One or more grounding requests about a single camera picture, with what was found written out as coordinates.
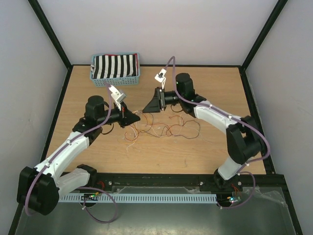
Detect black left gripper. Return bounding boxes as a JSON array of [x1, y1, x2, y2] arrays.
[[98, 101, 141, 128]]

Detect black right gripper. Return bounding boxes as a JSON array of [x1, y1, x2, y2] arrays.
[[142, 87, 184, 114]]

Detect orange wire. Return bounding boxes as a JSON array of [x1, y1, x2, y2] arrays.
[[123, 111, 191, 142]]

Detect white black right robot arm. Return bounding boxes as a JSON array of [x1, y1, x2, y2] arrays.
[[143, 70, 266, 190]]

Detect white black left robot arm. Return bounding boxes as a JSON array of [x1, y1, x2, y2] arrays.
[[17, 95, 140, 215]]

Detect light blue plastic basket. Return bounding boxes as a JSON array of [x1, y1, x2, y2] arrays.
[[89, 52, 140, 87]]

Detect black white striped cloth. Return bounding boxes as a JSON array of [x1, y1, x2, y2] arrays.
[[90, 53, 139, 79]]

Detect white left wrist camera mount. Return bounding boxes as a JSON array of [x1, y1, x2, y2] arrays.
[[109, 85, 127, 111]]

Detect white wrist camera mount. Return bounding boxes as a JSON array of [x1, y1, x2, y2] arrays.
[[155, 69, 167, 89], [109, 85, 127, 111]]

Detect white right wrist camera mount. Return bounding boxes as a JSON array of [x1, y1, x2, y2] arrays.
[[155, 69, 167, 89]]

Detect light blue slotted cable duct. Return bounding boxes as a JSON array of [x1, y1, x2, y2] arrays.
[[59, 193, 217, 204]]

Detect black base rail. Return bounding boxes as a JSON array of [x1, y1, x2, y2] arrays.
[[68, 172, 286, 194]]

